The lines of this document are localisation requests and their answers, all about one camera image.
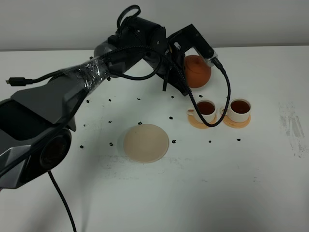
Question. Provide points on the brown clay teapot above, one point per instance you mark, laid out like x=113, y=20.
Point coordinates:
x=197, y=72

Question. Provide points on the right orange coaster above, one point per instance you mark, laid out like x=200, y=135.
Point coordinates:
x=236, y=125

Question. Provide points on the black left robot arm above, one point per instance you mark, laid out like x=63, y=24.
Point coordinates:
x=36, y=122

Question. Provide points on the left orange coaster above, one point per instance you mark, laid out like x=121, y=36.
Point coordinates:
x=196, y=123

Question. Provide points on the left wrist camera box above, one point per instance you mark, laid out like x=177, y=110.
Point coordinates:
x=189, y=37

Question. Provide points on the orange coaster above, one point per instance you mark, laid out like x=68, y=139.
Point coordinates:
x=196, y=123
x=236, y=125

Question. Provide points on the right white teacup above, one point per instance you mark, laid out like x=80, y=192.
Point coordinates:
x=238, y=110

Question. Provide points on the left white teacup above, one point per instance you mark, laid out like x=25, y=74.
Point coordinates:
x=206, y=108

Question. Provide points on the beige round teapot saucer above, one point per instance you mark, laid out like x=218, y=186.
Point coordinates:
x=146, y=143

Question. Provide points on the white teacup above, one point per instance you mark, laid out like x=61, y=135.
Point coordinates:
x=206, y=108
x=238, y=110

